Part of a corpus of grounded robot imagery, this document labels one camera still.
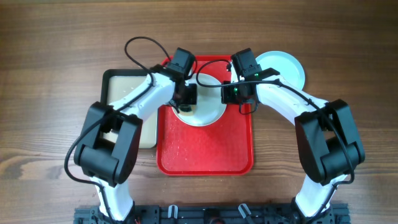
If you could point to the green and yellow sponge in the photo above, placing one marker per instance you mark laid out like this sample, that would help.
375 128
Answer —
186 110

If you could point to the red plastic tray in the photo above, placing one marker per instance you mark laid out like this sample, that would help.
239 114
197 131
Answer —
222 148

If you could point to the white round plate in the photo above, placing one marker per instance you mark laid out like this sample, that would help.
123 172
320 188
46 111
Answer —
208 109

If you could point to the light blue round plate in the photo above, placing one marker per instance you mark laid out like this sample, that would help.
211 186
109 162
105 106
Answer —
288 66

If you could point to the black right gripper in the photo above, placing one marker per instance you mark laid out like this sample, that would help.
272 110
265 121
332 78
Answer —
229 92

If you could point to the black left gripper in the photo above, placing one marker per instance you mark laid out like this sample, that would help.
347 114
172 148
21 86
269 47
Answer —
189 94

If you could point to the black tray of soapy water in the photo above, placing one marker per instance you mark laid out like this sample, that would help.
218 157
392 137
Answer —
117 83

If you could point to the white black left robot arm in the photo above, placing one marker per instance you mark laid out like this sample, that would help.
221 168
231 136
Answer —
107 147

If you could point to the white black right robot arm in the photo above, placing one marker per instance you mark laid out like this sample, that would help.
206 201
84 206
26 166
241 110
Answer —
329 145

